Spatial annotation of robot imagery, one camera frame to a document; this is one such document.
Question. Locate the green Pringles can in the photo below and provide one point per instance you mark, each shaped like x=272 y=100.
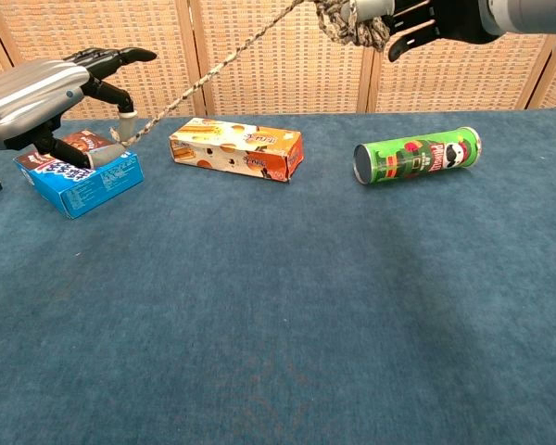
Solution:
x=417 y=157

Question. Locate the blue felt table cover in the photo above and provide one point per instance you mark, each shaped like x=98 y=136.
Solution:
x=259 y=324

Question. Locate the orange cake box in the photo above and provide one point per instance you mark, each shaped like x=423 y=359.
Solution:
x=241 y=153

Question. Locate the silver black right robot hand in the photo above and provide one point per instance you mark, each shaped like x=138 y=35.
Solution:
x=458 y=21

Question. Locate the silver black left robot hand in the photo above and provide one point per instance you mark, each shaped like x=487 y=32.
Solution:
x=28 y=97

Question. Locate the blue cookie box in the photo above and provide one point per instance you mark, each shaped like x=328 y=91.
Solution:
x=97 y=190

